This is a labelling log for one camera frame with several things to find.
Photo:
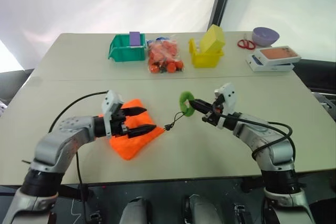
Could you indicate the yellow box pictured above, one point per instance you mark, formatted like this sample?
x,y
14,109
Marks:
x,y
212,39

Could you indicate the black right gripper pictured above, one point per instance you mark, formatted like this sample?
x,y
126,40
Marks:
x,y
214,117

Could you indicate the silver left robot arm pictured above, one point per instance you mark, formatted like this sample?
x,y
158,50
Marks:
x,y
52,145

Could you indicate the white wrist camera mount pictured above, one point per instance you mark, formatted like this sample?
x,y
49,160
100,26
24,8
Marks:
x,y
228,95
110,103

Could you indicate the purple bowl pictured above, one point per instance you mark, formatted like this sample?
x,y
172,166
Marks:
x,y
265,39

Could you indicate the green plastic bin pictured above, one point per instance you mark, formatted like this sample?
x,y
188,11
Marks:
x,y
126,53

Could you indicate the yellow plastic bin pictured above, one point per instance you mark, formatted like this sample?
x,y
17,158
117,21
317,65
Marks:
x,y
204,60

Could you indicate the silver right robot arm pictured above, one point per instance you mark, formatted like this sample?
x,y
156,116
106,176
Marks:
x,y
275,153

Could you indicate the clear bag of orange items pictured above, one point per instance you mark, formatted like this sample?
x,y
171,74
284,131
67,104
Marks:
x,y
162,53

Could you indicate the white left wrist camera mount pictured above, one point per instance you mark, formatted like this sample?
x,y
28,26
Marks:
x,y
110,103

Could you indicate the purple block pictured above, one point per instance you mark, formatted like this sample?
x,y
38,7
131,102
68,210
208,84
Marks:
x,y
135,39

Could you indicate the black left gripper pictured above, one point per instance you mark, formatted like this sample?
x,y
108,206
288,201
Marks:
x,y
118,124

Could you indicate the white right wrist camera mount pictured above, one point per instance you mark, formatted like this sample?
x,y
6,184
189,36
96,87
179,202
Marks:
x,y
228,95

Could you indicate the black furniture piece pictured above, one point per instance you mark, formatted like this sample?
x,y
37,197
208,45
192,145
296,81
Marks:
x,y
315,74
13,85

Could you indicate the white box with blue print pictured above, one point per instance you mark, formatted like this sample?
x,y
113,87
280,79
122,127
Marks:
x,y
270,68

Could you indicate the white box with orange print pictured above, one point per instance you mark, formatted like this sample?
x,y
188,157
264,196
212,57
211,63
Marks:
x,y
278,53

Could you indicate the orange fabric pouch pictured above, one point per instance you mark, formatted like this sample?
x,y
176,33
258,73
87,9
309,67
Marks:
x,y
136,145

